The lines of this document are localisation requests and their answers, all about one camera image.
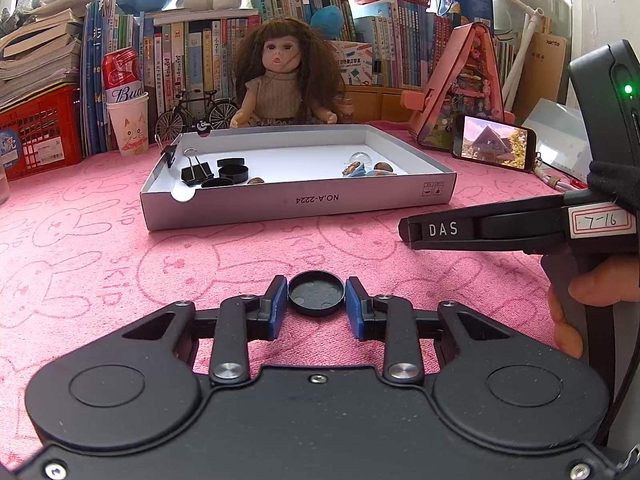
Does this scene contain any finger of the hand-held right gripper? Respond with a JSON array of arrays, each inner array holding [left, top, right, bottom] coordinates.
[[398, 194, 572, 253]]

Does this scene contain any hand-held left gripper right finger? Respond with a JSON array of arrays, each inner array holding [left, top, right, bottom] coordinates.
[[345, 276, 511, 385]]

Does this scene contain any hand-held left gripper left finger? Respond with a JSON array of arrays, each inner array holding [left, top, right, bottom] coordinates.
[[122, 276, 289, 385]]

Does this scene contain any black shallow round cap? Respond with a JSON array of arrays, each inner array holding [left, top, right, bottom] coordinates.
[[287, 270, 347, 317]]

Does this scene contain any white cardboard box tray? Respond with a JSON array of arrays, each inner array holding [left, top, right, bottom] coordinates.
[[140, 125, 457, 232]]

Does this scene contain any black cylindrical cap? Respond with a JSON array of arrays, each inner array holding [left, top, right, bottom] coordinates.
[[216, 158, 249, 184]]

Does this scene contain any large black binder clip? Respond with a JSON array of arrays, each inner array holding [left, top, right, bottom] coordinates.
[[180, 148, 212, 187]]

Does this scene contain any person's right hand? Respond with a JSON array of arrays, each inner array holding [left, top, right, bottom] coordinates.
[[546, 265, 640, 359]]

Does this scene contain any translucent plastic box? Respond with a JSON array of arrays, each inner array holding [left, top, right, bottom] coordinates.
[[522, 97, 591, 181]]

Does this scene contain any brown cardboard box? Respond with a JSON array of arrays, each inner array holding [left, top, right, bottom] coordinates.
[[512, 32, 568, 123]]

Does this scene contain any white plastic pipe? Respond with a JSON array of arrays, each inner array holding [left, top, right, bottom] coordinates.
[[502, 0, 546, 113]]

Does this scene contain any black smartphone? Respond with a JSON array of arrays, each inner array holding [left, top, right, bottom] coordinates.
[[452, 113, 538, 171]]

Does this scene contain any pink triangular dollhouse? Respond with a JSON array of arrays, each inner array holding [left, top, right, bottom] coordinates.
[[402, 22, 506, 151]]

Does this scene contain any wooden drawer box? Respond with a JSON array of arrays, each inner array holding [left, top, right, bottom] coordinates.
[[345, 85, 426, 123]]

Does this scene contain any pink bunny print towel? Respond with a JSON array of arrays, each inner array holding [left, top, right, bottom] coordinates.
[[0, 120, 640, 466]]

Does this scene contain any small black binder clip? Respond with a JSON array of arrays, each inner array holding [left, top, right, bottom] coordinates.
[[155, 135, 179, 168]]

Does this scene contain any white colourful printed box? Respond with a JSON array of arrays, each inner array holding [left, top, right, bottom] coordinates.
[[332, 42, 374, 88]]

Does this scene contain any black miniature bicycle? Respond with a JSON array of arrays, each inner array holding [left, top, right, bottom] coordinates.
[[155, 87, 241, 141]]

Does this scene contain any brown-haired doll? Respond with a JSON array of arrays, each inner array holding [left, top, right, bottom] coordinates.
[[230, 16, 346, 131]]

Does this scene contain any white paper cup cat print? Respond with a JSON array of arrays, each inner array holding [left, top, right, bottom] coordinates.
[[106, 92, 151, 157]]

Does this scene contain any red beer can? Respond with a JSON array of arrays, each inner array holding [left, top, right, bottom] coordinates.
[[101, 47, 147, 106]]

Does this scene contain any red plastic crate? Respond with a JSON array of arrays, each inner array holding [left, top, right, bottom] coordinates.
[[0, 85, 86, 181]]

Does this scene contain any stack of magazines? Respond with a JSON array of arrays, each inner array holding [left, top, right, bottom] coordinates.
[[0, 0, 96, 108]]

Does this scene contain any white cable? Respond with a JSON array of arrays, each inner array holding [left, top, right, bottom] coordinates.
[[532, 152, 588, 193]]

